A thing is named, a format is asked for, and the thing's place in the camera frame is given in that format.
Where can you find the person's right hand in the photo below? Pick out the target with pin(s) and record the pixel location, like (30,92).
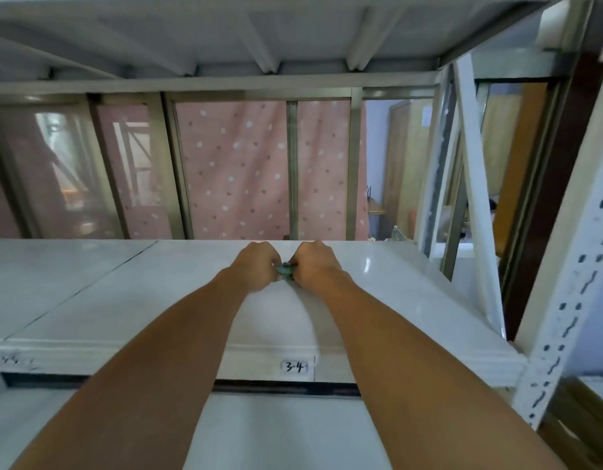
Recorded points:
(316,266)

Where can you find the person's left hand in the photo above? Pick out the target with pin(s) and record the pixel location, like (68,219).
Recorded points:
(255,266)

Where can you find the green cleaning cloth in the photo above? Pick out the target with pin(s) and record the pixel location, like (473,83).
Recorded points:
(284,271)

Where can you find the white metal shelving rack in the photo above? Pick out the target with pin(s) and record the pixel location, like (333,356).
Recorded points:
(404,298)

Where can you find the person's right forearm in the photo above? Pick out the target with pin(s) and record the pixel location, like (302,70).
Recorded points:
(428,386)

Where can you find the person's left forearm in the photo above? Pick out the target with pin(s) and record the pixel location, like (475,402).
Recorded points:
(145,381)

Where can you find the small wooden table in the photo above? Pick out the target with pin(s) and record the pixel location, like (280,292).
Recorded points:
(375,207)

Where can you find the pink dotted curtain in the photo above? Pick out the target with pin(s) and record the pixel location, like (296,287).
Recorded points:
(238,171)

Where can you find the light wooden wardrobe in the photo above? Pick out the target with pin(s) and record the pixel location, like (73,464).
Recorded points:
(404,161)

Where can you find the white paper sheet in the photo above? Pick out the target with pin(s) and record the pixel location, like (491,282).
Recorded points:
(426,116)

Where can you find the orange wooden board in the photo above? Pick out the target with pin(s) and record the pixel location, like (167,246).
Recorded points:
(519,161)

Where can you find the dark brown window surround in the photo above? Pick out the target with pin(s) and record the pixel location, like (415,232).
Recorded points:
(546,190)

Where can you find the metal sliding window frame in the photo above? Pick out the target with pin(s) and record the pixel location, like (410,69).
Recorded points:
(174,166)

